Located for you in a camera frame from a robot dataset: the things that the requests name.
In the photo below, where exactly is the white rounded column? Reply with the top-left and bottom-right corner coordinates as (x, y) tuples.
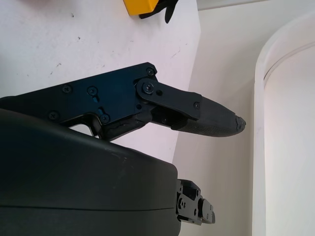
(254, 9), (315, 236)

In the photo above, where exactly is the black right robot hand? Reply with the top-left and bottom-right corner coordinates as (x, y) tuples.
(0, 61), (248, 236)

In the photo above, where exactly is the yellow cube block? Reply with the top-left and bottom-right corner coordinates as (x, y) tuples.
(124, 0), (159, 17)

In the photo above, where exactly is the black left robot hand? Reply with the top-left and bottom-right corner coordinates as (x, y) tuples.
(139, 0), (181, 24)

